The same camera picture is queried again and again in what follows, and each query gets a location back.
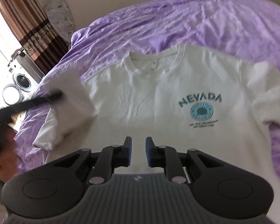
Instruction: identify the purple floral bed cover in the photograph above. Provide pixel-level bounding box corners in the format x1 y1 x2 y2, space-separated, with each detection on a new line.
16 0 280 179

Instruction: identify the person's left hand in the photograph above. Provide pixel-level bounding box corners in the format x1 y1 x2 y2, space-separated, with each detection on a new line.
0 126 18 183

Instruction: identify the white washing machine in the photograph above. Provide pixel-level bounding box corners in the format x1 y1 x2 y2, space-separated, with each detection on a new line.
2 49 44 106

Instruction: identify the brown patterned curtain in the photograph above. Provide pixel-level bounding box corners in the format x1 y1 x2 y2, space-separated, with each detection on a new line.
0 0 68 74

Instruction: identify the white Nevada t-shirt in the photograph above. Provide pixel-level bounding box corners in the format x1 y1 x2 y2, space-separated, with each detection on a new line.
33 45 280 223

